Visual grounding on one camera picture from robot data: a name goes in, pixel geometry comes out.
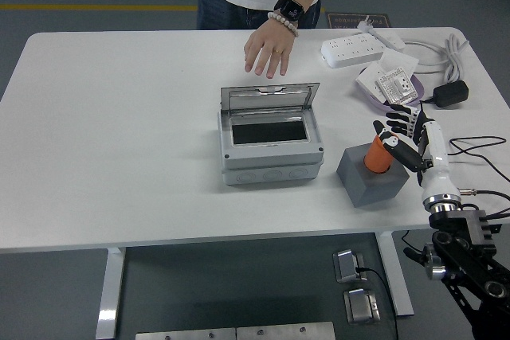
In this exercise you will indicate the person's left hand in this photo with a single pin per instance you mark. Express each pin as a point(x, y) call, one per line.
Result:
point(271, 43)

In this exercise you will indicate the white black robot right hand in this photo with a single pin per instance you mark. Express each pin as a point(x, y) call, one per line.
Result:
point(436, 149)

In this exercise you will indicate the transparent hinged box lid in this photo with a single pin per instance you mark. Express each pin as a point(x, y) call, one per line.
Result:
point(271, 101)

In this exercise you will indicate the orange cylindrical battery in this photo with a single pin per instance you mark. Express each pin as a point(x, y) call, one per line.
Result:
point(376, 157)

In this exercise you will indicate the grey plastic enclosure box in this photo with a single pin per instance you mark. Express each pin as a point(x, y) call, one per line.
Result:
point(271, 161)

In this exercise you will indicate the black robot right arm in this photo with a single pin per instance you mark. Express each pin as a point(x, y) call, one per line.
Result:
point(470, 232)

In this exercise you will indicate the grey battery holder block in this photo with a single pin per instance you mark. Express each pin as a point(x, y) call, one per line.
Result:
point(378, 190)

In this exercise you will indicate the white cardboard socket box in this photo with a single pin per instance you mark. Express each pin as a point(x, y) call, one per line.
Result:
point(368, 77)

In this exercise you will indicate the black smartwatch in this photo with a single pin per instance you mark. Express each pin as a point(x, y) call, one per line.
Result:
point(289, 7)

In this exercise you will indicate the black power adapter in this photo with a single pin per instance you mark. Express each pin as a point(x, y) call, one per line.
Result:
point(450, 94)

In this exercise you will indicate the purple plastic tray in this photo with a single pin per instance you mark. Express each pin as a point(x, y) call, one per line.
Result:
point(418, 85)

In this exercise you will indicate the white power strip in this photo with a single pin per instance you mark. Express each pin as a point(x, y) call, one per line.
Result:
point(350, 51)

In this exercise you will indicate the brown floor sign mat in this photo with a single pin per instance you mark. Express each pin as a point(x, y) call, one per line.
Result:
point(354, 20)

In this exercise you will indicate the white square card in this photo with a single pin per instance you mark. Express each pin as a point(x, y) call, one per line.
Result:
point(400, 62)

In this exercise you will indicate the white power plug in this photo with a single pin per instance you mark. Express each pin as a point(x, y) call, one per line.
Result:
point(366, 26)

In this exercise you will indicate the small white adapter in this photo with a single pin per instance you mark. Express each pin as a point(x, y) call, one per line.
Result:
point(393, 42)

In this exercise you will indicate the white table leg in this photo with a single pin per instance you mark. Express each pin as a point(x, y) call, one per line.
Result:
point(109, 296)
point(394, 276)

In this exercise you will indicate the metal floor socket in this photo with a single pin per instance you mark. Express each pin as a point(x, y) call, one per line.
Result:
point(360, 306)
point(346, 264)

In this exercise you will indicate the wall socket blister pack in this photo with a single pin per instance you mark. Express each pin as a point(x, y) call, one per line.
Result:
point(398, 87)

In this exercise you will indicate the metal base plate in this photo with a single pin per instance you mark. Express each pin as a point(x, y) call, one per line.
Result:
point(185, 334)
point(285, 331)

